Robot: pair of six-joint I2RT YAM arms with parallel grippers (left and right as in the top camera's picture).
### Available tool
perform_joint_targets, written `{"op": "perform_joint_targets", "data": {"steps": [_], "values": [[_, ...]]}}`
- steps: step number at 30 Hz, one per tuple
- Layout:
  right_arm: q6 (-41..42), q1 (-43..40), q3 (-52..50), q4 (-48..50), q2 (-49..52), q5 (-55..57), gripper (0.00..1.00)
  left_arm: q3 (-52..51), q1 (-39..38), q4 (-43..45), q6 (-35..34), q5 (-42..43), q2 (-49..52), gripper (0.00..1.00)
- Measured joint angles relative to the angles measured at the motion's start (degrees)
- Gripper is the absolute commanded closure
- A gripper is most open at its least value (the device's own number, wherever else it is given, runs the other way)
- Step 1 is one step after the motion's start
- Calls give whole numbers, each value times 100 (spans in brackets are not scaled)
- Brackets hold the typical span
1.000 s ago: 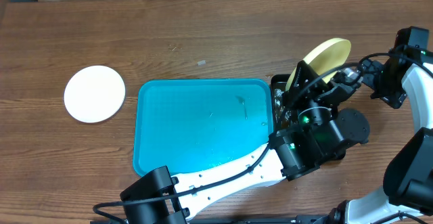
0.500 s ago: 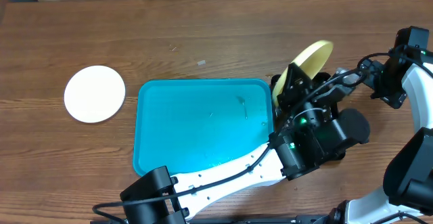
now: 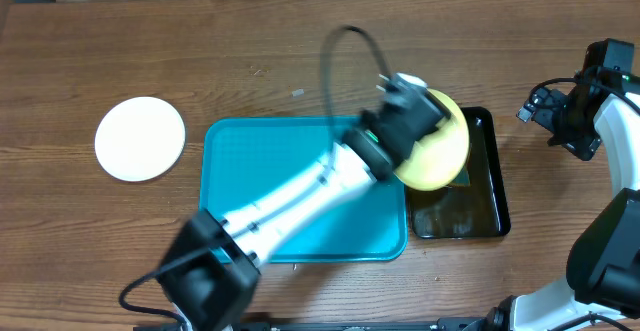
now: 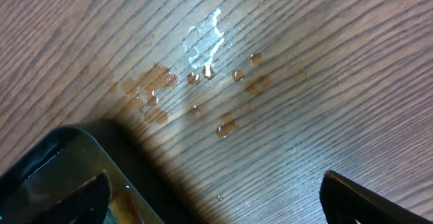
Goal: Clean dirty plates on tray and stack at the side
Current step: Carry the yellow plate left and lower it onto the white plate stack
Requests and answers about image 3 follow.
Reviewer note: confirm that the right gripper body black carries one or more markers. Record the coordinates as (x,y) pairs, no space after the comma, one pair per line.
(558,118)

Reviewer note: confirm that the yellow plate with stain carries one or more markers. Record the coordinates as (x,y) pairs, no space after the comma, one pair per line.
(437,158)

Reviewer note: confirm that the white plate with long stain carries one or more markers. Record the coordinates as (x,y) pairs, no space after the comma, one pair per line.
(140,139)

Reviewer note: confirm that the green yellow sponge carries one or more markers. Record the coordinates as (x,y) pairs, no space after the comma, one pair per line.
(462,179)

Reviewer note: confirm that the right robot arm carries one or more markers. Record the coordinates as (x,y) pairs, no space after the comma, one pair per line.
(601,282)

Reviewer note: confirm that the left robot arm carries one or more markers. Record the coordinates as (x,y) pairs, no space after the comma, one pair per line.
(213,266)

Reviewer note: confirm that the black water tray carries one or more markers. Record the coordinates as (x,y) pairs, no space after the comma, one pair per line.
(477,211)

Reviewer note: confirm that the teal plastic tray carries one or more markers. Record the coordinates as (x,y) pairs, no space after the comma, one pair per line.
(246,158)

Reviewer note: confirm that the small tape scrap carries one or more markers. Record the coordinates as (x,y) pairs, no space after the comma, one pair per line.
(298,92)

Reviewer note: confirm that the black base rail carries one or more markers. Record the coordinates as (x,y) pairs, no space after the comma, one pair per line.
(442,324)

